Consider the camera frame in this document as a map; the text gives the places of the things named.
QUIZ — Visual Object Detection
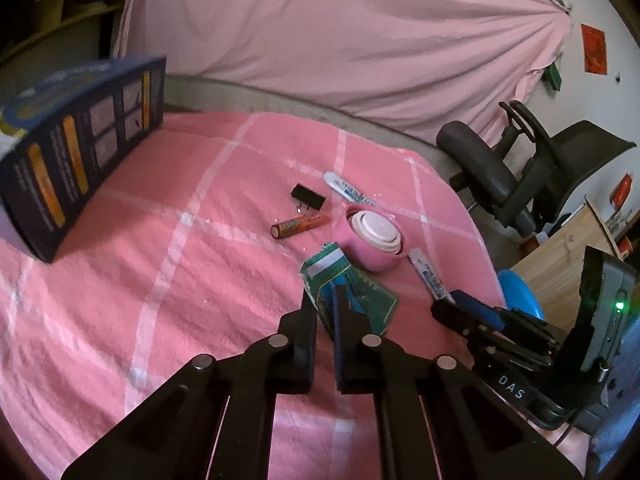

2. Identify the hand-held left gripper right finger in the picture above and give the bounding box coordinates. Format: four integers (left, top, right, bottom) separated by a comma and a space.
332, 285, 583, 480

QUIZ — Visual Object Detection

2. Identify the blue plastic bucket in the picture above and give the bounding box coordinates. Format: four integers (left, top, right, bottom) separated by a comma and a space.
497, 269, 546, 323

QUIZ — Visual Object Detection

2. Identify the red wall hanging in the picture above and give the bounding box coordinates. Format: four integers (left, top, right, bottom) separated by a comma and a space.
610, 172, 633, 207

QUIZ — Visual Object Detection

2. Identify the pink checkered tablecloth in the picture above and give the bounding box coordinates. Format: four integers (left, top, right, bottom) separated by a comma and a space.
0, 110, 506, 480

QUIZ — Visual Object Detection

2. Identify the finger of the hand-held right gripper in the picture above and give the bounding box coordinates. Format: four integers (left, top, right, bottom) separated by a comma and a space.
431, 300, 501, 356
450, 290, 553, 343

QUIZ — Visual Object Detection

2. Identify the red wall poster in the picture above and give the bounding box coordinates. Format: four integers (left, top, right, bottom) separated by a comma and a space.
580, 23, 607, 75

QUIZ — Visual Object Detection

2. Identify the green hanging pouch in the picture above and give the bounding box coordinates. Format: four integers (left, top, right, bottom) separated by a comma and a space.
541, 62, 562, 92

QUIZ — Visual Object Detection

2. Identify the wooden cabinet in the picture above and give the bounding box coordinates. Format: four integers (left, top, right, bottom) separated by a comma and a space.
510, 197, 631, 331

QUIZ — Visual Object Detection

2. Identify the pink round container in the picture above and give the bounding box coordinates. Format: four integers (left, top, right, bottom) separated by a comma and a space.
336, 206, 407, 273

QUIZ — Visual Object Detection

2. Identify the green packet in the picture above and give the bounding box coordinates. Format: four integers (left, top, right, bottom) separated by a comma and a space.
300, 242, 399, 336

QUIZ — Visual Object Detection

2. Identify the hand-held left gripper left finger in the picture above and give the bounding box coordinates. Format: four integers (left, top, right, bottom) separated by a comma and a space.
60, 290, 321, 480

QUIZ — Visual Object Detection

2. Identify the black binder clip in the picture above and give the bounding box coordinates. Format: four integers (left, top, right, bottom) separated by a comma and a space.
291, 184, 327, 211

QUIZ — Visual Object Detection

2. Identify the pink hanging sheet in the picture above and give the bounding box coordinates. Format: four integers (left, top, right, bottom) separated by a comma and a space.
112, 0, 572, 148

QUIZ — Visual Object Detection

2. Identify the white marker pen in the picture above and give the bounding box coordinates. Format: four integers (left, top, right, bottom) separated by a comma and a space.
407, 249, 456, 306
322, 171, 377, 208

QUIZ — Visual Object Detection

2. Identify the dark blue cardboard box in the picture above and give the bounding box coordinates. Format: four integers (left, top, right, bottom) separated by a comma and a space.
0, 56, 167, 263

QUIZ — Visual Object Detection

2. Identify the black office chair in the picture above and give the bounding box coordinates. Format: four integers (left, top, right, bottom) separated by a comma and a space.
436, 100, 638, 238

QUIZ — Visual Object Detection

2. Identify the orange battery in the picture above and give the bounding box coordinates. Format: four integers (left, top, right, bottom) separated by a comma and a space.
271, 211, 328, 239

